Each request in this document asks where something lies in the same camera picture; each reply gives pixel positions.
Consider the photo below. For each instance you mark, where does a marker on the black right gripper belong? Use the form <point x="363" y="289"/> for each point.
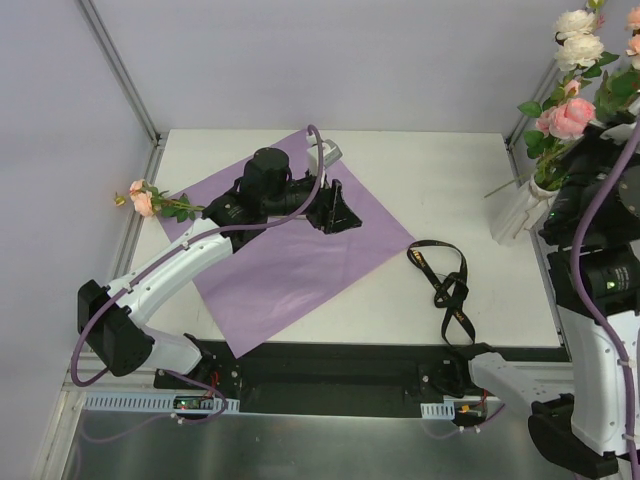
<point x="564" y="201"/>

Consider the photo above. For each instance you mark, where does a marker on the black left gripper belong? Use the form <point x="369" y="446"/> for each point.
<point x="323" y="207"/>

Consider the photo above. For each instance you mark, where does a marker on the pink artificial rose stem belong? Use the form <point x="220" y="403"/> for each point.
<point x="560" y="121"/>

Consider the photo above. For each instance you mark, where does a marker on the peach artificial rose stem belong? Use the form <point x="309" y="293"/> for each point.
<point x="619" y="90"/>

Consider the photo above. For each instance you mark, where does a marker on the white artificial rose stem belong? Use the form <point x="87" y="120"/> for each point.
<point x="581" y="54"/>

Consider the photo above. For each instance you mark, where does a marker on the black printed ribbon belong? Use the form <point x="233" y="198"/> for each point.
<point x="450" y="291"/>

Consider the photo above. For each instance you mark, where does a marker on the pink artificial flower bunch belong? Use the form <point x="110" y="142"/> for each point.
<point x="149" y="201"/>

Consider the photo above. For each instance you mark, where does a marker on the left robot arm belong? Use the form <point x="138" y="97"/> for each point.
<point x="113" y="319"/>

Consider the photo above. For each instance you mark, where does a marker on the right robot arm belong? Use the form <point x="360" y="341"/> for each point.
<point x="592" y="230"/>

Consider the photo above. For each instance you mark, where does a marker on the white ribbed ceramic vase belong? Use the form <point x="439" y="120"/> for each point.
<point x="521" y="212"/>

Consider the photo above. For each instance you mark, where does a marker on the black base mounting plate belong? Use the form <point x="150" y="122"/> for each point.
<point x="385" y="381"/>

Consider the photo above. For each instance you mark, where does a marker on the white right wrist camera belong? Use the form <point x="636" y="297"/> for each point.
<point x="618" y="126"/>

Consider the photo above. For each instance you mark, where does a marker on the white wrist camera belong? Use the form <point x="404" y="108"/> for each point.
<point x="618" y="126"/>
<point x="331" y="153"/>

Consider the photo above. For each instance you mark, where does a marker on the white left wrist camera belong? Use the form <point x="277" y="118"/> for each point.
<point x="331" y="153"/>

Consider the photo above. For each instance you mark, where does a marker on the left aluminium corner post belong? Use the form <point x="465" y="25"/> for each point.
<point x="108" y="48"/>

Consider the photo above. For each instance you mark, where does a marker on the white slotted cable duct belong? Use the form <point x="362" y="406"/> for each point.
<point x="158" y="403"/>

